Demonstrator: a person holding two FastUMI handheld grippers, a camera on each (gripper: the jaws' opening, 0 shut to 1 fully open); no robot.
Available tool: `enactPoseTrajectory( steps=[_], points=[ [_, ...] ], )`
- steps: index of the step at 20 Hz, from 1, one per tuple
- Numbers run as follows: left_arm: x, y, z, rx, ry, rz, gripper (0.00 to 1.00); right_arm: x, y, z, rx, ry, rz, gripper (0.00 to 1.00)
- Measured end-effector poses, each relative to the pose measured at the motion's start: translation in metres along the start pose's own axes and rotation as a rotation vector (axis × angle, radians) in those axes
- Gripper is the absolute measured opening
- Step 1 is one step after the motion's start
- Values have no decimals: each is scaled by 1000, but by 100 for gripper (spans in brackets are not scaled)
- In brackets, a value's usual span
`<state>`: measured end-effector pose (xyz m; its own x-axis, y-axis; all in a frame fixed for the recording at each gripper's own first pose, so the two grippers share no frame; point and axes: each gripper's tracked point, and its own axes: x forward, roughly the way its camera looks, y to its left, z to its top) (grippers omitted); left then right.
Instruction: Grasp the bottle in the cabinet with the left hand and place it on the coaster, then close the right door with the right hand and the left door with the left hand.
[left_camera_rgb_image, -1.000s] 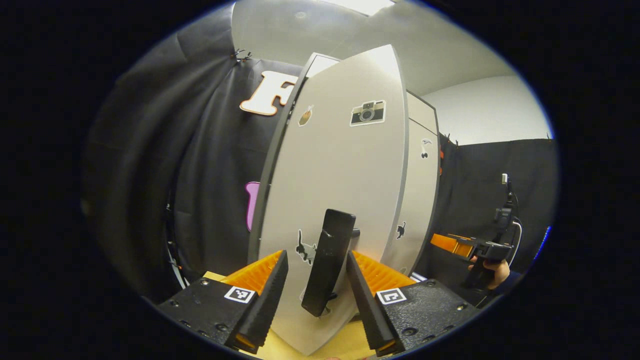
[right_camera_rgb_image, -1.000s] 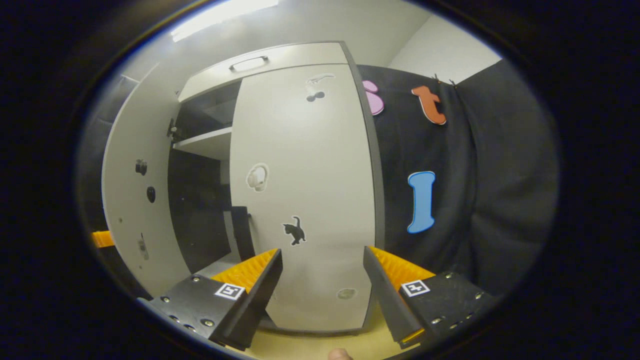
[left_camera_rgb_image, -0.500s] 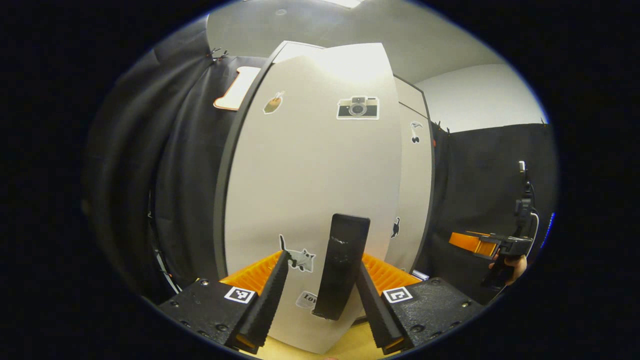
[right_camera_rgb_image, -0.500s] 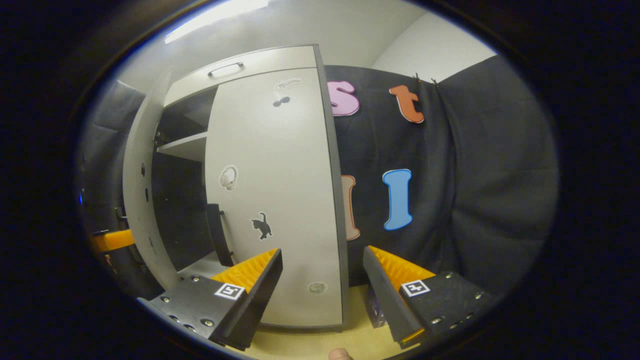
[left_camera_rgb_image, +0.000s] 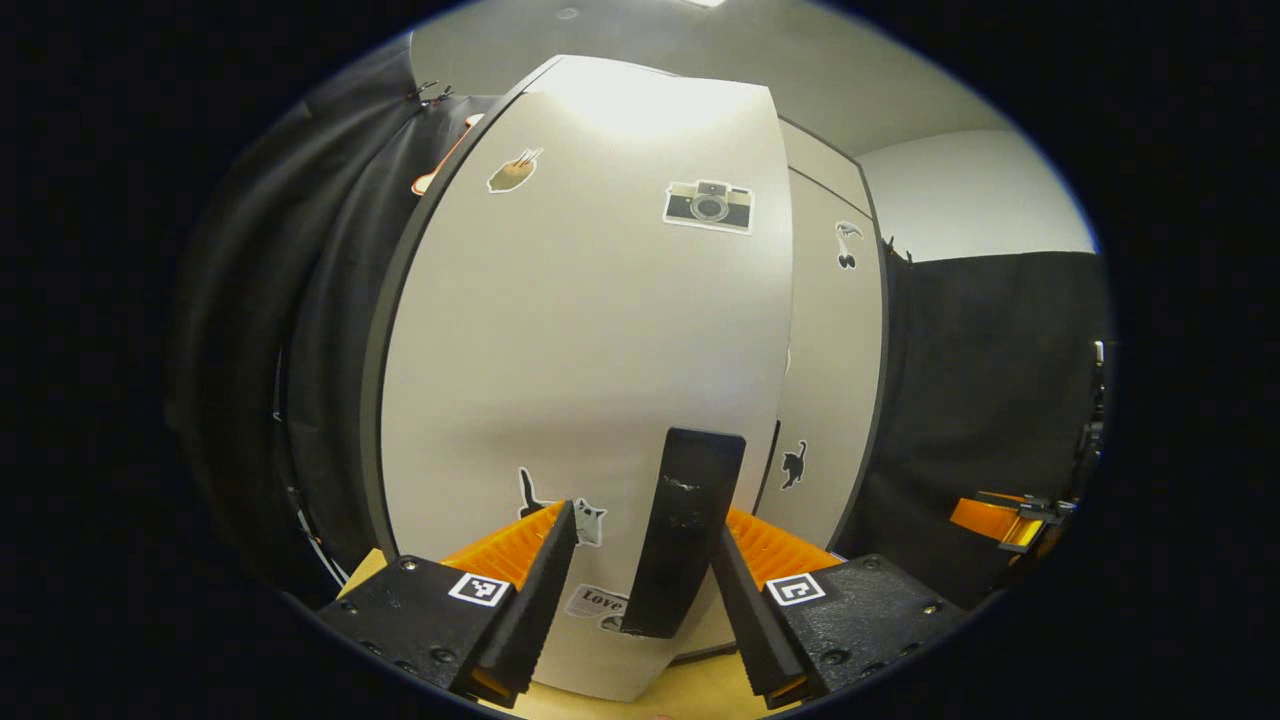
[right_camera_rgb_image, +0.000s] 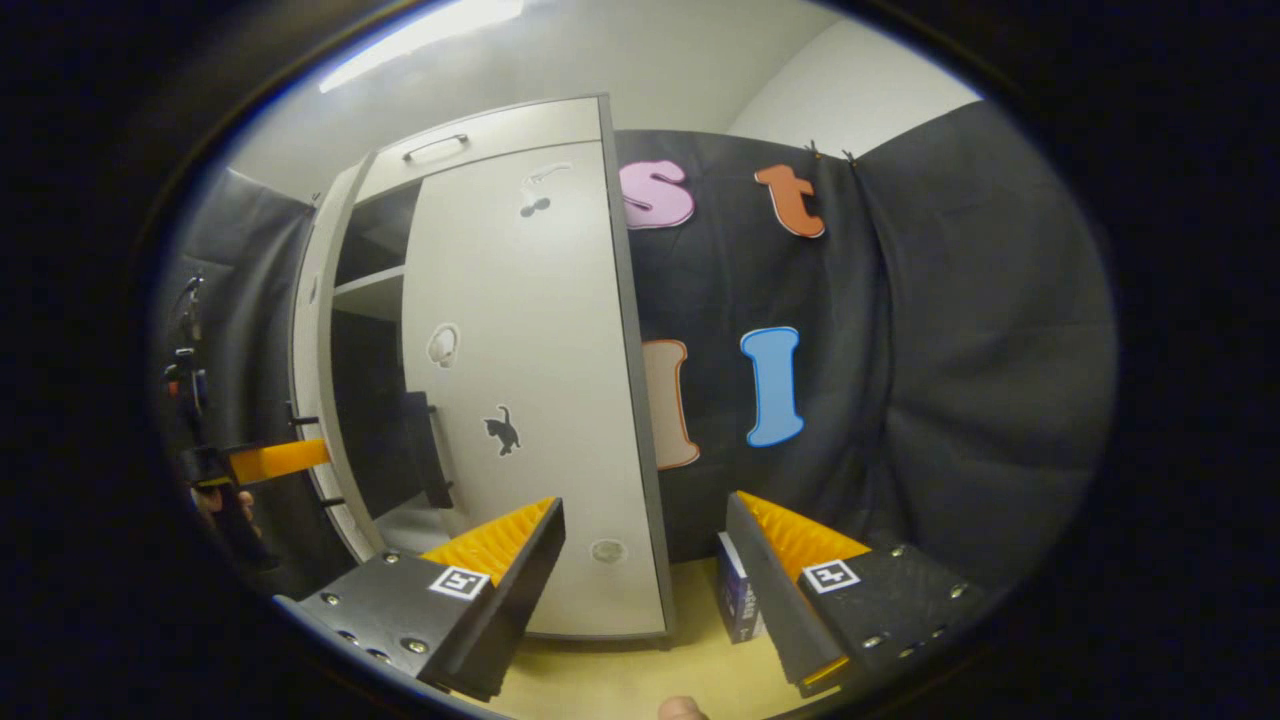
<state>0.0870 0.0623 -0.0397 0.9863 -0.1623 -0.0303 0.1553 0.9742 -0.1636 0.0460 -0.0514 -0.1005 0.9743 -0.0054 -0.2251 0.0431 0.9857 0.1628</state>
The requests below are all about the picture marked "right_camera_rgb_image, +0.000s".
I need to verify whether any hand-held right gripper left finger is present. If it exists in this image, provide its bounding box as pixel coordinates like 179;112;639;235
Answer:
272;497;567;703

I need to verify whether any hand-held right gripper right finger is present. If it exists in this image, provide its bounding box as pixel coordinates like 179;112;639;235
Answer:
722;490;991;699

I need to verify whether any white cabinet door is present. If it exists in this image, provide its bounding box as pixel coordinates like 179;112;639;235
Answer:
288;152;388;567
400;140;674;642

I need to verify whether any white cabinet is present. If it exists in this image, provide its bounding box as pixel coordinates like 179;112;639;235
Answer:
288;95;677;643

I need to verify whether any white cabinet shelf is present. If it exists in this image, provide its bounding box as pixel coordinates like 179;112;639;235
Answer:
332;265;407;323
374;490;453;557

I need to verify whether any white cabinet drawer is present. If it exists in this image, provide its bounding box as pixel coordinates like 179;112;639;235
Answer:
355;96;607;206

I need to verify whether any blue box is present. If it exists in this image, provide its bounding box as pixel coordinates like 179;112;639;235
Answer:
714;530;768;645

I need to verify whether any black door handle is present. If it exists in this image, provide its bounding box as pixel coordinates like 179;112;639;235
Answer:
284;400;347;510
402;390;457;512

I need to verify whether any dark metal drawer handle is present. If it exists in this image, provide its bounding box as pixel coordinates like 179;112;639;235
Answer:
402;132;470;164

